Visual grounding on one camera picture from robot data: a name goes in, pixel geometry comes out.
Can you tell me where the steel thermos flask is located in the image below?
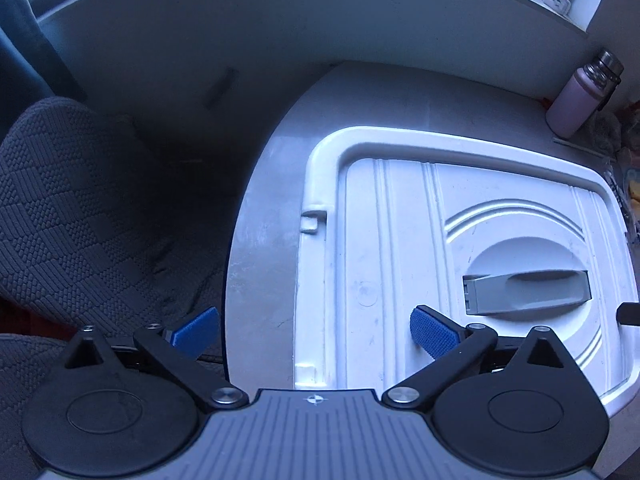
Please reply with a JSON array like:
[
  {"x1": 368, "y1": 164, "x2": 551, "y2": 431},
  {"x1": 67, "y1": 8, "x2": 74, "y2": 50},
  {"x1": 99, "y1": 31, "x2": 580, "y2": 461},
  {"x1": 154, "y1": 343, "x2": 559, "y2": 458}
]
[{"x1": 585, "y1": 49, "x2": 625, "y2": 111}]

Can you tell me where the pink water bottle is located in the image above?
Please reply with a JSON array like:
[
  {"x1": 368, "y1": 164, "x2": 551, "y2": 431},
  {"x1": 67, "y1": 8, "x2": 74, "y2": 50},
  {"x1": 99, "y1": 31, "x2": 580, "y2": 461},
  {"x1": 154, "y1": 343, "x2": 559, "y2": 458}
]
[{"x1": 545, "y1": 67, "x2": 604, "y2": 140}]

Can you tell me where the white bin lid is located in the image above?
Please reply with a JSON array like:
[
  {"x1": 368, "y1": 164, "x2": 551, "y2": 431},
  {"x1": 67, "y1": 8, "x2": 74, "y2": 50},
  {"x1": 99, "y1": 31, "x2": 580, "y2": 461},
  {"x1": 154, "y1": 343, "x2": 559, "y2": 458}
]
[{"x1": 294, "y1": 126, "x2": 636, "y2": 409}]

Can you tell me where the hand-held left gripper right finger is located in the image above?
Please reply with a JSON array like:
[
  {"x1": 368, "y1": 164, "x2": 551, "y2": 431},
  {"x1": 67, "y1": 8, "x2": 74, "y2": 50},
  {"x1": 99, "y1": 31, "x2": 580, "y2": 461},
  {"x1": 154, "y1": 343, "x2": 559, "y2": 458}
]
[{"x1": 381, "y1": 304, "x2": 576, "y2": 411}]

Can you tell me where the clear plastic bag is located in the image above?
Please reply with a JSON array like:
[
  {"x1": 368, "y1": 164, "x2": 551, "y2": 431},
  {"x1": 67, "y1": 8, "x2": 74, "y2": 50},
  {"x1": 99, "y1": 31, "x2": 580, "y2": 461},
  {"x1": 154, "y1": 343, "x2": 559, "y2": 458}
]
[{"x1": 589, "y1": 110, "x2": 640, "y2": 163}]

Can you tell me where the grey knitted chair cushion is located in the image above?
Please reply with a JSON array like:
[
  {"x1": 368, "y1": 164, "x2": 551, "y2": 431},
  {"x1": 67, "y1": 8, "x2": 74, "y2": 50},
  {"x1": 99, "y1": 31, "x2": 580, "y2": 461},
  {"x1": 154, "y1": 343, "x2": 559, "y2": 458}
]
[{"x1": 0, "y1": 97, "x2": 236, "y2": 466}]

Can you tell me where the dark curtain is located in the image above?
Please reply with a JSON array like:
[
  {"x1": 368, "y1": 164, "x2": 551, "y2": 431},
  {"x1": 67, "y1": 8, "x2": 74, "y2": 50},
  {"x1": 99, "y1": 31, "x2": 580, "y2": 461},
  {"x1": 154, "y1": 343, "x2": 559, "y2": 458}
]
[{"x1": 0, "y1": 0, "x2": 87, "y2": 107}]

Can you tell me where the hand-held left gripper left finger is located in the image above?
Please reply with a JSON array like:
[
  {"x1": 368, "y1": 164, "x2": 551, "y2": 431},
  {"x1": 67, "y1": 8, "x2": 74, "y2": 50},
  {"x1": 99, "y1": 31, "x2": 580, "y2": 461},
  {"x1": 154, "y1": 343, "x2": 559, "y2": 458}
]
[{"x1": 60, "y1": 306, "x2": 251, "y2": 411}]

